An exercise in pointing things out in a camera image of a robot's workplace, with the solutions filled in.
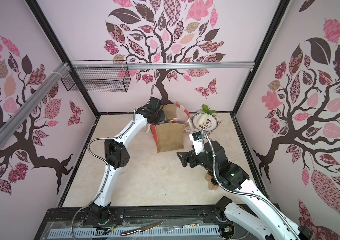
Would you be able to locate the white toy radish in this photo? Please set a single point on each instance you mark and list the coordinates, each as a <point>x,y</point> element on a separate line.
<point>206,112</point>

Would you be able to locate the brown jute tote bag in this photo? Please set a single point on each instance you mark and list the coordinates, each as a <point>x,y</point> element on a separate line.
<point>169,136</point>

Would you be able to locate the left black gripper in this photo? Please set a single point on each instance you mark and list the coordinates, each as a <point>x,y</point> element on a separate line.
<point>162,118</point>

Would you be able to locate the black wire basket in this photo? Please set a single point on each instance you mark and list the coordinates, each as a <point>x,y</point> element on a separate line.
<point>107,76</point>

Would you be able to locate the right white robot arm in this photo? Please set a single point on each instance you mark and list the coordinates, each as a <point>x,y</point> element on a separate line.
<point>266,221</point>

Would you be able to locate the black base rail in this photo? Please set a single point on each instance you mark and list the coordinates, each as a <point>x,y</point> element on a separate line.
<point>118,215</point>

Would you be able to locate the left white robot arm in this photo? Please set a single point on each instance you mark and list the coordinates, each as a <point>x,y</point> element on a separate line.
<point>117,157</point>

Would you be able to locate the diagonal aluminium rail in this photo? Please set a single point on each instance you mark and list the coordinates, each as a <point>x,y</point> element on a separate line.
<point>26,109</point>

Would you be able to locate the butter knife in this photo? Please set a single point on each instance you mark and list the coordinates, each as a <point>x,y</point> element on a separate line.
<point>142,229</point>

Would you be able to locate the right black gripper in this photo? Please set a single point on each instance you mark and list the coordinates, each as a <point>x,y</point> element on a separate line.
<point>190,159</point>

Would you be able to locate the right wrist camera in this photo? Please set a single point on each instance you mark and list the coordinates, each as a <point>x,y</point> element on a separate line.
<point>197,142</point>

